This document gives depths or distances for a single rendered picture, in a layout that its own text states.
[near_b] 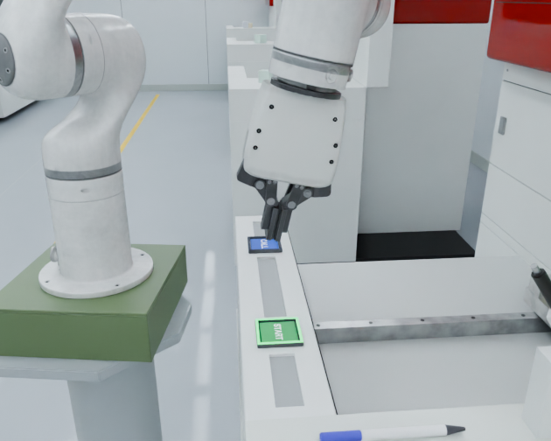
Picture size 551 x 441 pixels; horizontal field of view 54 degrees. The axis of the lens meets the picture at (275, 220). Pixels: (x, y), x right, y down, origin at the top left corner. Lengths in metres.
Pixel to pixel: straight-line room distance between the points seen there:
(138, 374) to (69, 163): 0.40
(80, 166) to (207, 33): 7.72
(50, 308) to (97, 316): 0.08
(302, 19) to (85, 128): 0.45
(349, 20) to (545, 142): 0.75
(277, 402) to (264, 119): 0.30
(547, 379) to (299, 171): 0.31
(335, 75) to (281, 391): 0.34
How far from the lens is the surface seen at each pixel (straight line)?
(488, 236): 1.44
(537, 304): 1.03
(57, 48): 0.83
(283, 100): 0.56
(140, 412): 1.09
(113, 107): 0.90
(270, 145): 0.57
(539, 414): 0.59
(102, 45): 0.88
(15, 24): 0.84
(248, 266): 0.85
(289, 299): 0.77
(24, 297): 0.96
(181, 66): 8.62
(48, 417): 2.15
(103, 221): 0.91
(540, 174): 1.24
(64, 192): 0.90
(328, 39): 0.54
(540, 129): 1.24
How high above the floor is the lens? 1.35
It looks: 23 degrees down
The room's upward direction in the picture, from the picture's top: straight up
